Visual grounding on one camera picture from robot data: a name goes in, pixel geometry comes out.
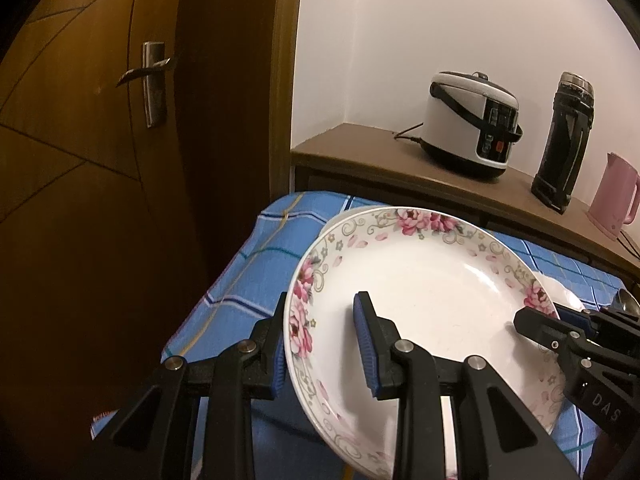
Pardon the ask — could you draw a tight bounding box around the black kettle cable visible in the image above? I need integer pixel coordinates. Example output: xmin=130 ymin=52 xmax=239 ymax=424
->
xmin=617 ymin=231 xmax=640 ymax=261

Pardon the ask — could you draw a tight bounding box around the white black rice cooker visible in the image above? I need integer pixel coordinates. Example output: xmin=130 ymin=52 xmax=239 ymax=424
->
xmin=418 ymin=70 xmax=523 ymax=180

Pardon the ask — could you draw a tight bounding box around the metal spoon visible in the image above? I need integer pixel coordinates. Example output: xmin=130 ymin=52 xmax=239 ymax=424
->
xmin=611 ymin=288 xmax=640 ymax=318

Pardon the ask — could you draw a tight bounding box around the black rice cooker cable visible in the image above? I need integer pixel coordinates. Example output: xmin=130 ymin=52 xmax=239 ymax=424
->
xmin=392 ymin=121 xmax=426 ymax=142

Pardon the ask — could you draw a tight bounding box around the silver door handle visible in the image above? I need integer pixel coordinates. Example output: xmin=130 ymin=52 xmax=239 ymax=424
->
xmin=116 ymin=41 xmax=177 ymax=128

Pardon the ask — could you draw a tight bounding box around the brown wooden door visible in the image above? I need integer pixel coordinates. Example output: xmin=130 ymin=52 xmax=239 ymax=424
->
xmin=1 ymin=0 xmax=299 ymax=479

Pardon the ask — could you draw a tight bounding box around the small white dish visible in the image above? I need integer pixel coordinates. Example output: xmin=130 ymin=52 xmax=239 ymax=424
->
xmin=534 ymin=272 xmax=586 ymax=312

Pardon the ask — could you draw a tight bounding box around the brown wooden cabinet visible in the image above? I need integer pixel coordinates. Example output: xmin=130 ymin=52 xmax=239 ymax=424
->
xmin=291 ymin=124 xmax=639 ymax=285

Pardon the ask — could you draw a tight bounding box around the pink electric kettle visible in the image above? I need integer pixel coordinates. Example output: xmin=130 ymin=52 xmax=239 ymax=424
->
xmin=587 ymin=153 xmax=639 ymax=240

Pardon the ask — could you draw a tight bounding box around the floral rimmed white plate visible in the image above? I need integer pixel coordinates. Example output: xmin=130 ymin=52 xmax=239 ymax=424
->
xmin=283 ymin=206 xmax=564 ymax=479

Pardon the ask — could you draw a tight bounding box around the blue plaid tablecloth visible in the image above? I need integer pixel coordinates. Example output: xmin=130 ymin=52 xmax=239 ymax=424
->
xmin=90 ymin=190 xmax=626 ymax=480

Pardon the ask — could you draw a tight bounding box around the black thermos flask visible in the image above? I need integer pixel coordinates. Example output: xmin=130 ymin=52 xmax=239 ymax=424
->
xmin=532 ymin=72 xmax=594 ymax=214

